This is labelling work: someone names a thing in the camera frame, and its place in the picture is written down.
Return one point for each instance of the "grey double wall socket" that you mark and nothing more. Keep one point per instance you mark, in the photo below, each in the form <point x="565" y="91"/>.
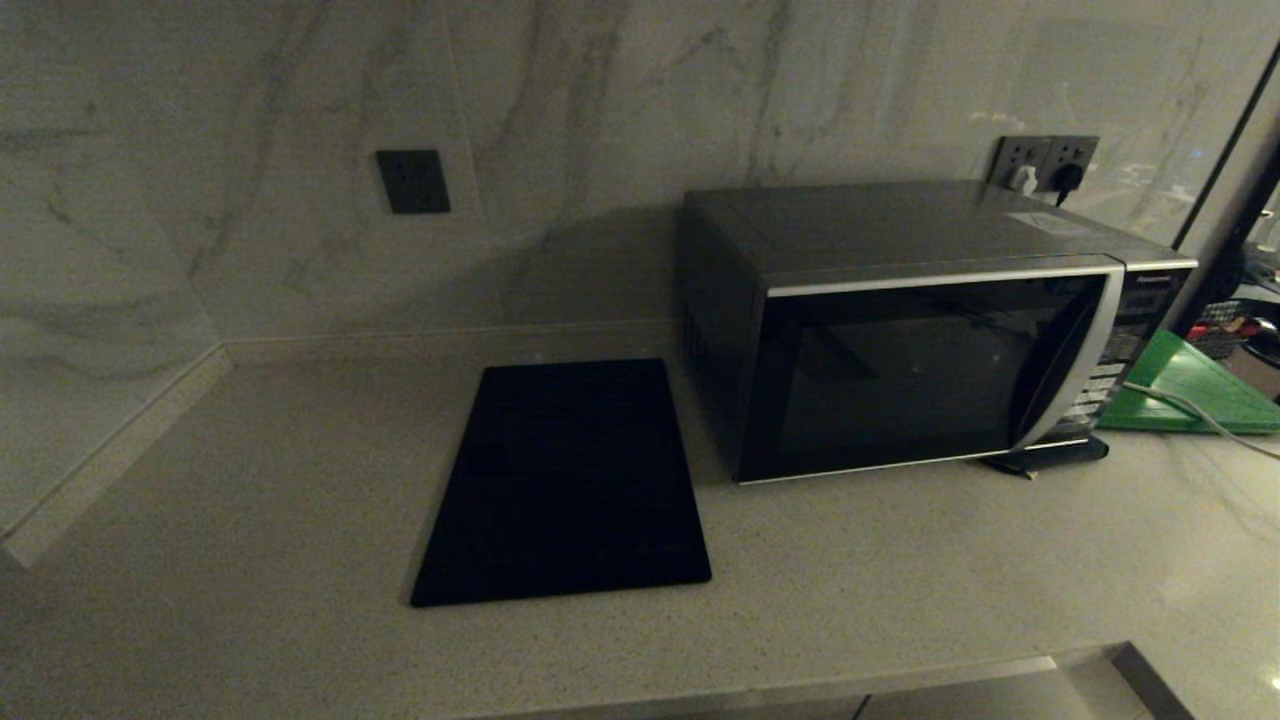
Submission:
<point x="1045" y="152"/>

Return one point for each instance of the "silver microwave oven body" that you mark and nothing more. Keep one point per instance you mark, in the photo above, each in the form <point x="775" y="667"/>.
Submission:
<point x="860" y="225"/>

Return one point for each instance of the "black glass induction cooktop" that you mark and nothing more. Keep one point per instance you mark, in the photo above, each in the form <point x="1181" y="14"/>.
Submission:
<point x="570" y="480"/>

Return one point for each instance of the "green cutting board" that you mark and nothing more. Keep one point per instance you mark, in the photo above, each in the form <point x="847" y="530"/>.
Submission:
<point x="1200" y="385"/>

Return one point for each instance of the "black metal frame post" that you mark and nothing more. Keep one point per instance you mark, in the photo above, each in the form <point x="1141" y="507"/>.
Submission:
<point x="1235" y="150"/>

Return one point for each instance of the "white power plug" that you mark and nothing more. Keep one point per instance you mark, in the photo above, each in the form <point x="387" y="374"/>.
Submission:
<point x="1023" y="180"/>

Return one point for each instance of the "black single wall socket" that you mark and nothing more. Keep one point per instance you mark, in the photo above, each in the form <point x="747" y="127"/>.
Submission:
<point x="412" y="180"/>

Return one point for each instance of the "black power plug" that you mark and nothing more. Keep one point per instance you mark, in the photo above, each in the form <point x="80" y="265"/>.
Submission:
<point x="1067" y="178"/>

